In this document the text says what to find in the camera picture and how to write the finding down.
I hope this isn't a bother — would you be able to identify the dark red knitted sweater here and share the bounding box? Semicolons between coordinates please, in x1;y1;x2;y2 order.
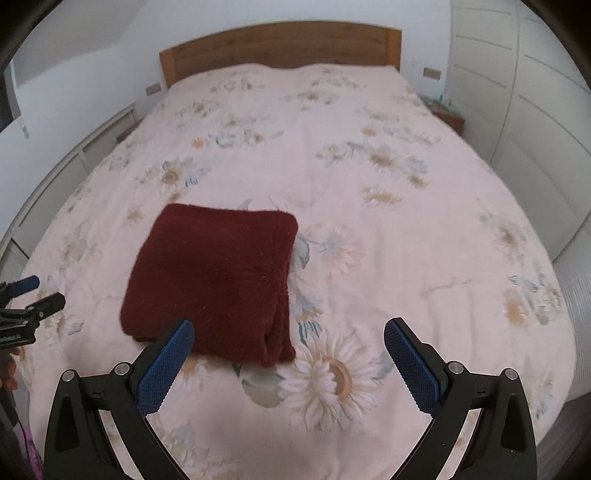
119;203;299;368

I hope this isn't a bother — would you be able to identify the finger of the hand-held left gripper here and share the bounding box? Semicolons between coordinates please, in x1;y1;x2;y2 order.
0;292;66;325
0;275;41;305

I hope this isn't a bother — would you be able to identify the pink floral bedspread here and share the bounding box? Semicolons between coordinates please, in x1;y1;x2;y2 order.
21;62;578;480

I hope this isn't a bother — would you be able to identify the wooden headboard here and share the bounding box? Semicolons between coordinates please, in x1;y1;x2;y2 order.
159;21;402;88

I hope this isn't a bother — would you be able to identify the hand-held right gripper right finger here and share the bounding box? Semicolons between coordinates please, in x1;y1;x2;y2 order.
384;318;539;480

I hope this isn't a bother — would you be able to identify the wooden nightstand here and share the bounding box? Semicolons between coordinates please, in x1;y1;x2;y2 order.
431;99;466;136

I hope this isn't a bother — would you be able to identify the white low panelled cabinet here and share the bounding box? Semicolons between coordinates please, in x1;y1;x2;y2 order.
0;104;137;278

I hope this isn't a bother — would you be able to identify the white wardrobe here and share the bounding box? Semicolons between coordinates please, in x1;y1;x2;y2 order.
445;0;591;259

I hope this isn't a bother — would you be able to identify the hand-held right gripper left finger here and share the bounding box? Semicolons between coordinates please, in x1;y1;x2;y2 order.
42;319;195;480

